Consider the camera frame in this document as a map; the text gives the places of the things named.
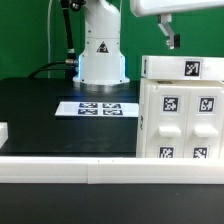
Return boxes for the white U-shaped fence frame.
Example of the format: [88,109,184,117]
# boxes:
[0,122,224,185]

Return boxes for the white cabinet body box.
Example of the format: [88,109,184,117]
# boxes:
[136,78,221,158]

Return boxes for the white cabinet top block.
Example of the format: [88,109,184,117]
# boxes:
[141,55,224,81]

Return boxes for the white marker base plate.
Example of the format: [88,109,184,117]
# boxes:
[55,101,139,117]

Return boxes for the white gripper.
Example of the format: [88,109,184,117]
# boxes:
[130,0,224,49]

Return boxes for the white cable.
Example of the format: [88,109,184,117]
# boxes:
[47,0,55,79]

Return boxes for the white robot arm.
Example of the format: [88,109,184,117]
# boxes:
[60,0,224,90]

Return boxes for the black cable bundle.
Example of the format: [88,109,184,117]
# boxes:
[27,0,81,80]

